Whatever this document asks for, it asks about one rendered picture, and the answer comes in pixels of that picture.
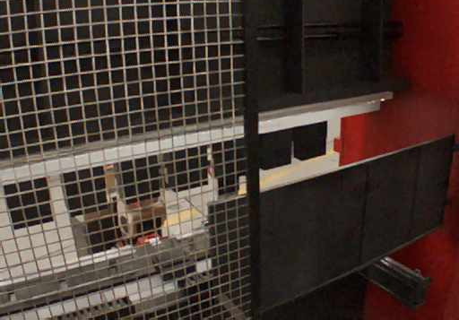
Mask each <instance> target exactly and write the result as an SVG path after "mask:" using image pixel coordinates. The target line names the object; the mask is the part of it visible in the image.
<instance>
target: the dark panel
mask: <svg viewBox="0 0 459 320"><path fill-rule="evenodd" d="M454 147H455V134H447V135H443V136H441V137H438V138H434V139H432V140H428V141H426V142H422V143H417V144H414V145H413V146H410V147H407V148H403V149H401V150H397V151H392V152H388V153H386V154H382V155H378V156H376V157H372V158H367V159H366V160H362V161H359V162H355V163H352V164H349V165H345V166H342V167H339V168H334V169H328V171H325V172H322V173H317V174H315V175H311V176H307V177H301V178H298V179H294V180H292V181H290V182H287V183H283V184H279V185H276V186H270V187H267V188H262V189H260V225H261V276H262V314H264V313H266V312H271V311H273V310H274V309H276V308H278V307H282V306H285V305H287V304H289V303H290V302H292V301H294V300H297V299H299V298H302V297H304V296H306V295H309V294H311V293H313V292H315V291H317V290H320V289H322V288H324V287H326V286H328V285H330V284H331V283H334V282H336V281H338V280H340V279H342V278H344V277H347V276H349V275H351V274H353V273H355V272H358V271H360V270H362V269H363V268H364V267H366V266H368V265H371V264H373V263H375V262H377V261H379V260H382V259H384V258H386V257H387V256H388V255H390V254H392V253H395V252H397V251H399V250H401V249H403V248H405V247H407V246H408V245H410V244H412V243H414V242H416V241H418V240H420V239H422V238H424V237H426V236H427V235H429V234H431V233H432V232H434V231H436V230H438V229H442V228H443V223H444V217H445V209H446V201H447V197H448V189H449V183H450V176H451V168H452V162H453V154H454ZM246 275H247V267H245V268H242V269H240V278H241V277H243V276H246ZM247 284H248V278H247V276H246V277H244V278H241V279H240V285H241V287H242V286H244V285H246V286H245V287H243V288H241V296H243V295H245V294H247V293H248V285H247ZM248 301H249V300H248V294H247V295H246V296H243V297H241V304H243V303H245V302H247V303H246V304H244V305H241V310H242V313H243V312H245V311H248V310H250V309H249V302H248ZM243 314H244V315H245V317H246V318H249V317H250V311H248V312H246V313H243Z"/></svg>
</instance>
